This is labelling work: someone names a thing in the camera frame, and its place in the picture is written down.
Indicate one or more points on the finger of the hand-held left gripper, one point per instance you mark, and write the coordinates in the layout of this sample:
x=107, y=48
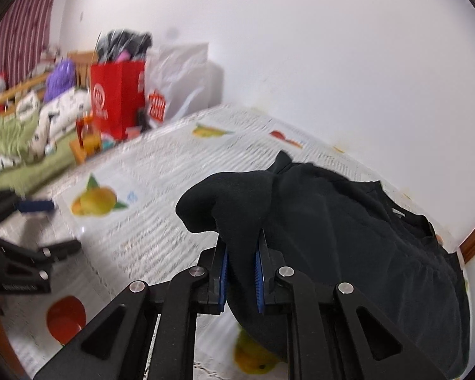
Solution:
x=59, y=248
x=35, y=206

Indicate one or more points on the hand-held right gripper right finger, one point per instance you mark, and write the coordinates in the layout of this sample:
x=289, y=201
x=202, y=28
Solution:
x=260, y=285

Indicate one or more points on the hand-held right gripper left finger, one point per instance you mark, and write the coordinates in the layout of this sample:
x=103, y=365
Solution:
x=221, y=281

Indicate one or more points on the black sweatshirt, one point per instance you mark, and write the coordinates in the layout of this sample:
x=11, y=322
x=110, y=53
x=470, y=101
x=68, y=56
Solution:
x=340, y=225

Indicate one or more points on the green blanket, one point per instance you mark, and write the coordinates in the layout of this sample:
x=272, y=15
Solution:
x=23, y=174

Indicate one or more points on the orange drink bottle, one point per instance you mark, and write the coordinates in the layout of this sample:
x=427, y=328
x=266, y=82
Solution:
x=91, y=142

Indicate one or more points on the white floral pillow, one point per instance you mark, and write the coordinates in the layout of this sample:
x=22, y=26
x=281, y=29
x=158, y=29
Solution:
x=63, y=111

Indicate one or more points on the light wooden headboard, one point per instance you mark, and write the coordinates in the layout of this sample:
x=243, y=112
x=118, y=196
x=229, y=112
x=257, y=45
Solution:
x=8, y=97

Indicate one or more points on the purple plush toy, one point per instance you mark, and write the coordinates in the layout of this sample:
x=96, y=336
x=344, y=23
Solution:
x=59, y=81

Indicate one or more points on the fruit printed table cover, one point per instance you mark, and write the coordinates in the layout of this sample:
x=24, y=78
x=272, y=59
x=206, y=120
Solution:
x=162, y=166

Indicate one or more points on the red paper bag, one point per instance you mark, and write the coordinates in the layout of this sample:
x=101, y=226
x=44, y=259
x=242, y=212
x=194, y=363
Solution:
x=114, y=95

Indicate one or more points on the red striped curtain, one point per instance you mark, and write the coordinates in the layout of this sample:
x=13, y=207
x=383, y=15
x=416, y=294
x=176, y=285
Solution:
x=19, y=27

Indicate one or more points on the white plastic bag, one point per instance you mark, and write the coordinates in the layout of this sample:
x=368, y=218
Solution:
x=182, y=79

